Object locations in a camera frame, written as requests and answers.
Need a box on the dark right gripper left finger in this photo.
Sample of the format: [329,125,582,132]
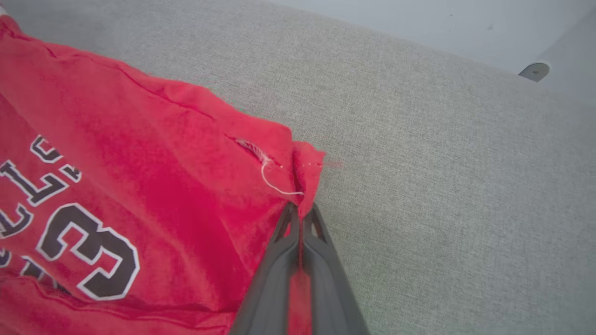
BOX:
[229,201,301,335]

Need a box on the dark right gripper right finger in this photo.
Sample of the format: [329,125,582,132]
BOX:
[302,203,371,335]

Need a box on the red and white basketball jersey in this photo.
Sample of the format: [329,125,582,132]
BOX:
[0,14,326,335]

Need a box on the grey fabric sofa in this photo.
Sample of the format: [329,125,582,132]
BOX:
[0,0,596,335]

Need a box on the dark grey metal bracket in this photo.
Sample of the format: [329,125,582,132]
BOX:
[518,60,551,83]

